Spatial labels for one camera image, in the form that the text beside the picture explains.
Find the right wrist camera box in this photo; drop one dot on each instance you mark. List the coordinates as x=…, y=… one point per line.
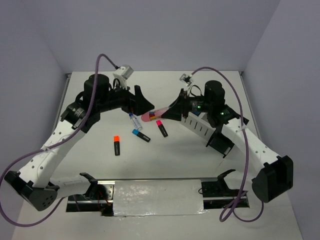
x=187, y=79

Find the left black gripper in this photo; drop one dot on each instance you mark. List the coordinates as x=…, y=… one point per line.
x=137, y=103

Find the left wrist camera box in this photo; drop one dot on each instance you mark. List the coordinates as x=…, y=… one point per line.
x=122, y=74

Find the pink cap black highlighter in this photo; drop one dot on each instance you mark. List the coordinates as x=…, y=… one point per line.
x=162, y=128

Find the silver foil-covered panel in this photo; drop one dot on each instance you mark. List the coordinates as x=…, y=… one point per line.
x=157, y=198

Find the blue splash-label round jar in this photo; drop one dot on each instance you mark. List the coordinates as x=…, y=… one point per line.
x=199, y=114

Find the orange cap black highlighter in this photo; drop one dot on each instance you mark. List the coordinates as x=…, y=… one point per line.
x=116, y=143

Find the blue cap black highlighter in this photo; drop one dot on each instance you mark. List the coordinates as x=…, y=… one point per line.
x=141, y=135

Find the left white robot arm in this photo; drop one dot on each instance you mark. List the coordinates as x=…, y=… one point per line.
x=34, y=181

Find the clear blue-cap spray bottle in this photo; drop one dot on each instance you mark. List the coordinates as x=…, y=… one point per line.
x=135, y=122

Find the pink cap crayon tube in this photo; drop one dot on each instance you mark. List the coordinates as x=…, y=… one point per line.
x=153, y=114

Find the white slotted organizer box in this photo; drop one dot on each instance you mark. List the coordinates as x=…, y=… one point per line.
x=198, y=125

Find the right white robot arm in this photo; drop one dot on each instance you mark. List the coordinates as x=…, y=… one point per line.
x=274, y=172

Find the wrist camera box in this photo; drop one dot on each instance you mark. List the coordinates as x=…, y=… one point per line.
x=187, y=79
x=122, y=74

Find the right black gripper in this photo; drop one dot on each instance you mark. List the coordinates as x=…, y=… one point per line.
x=180, y=106

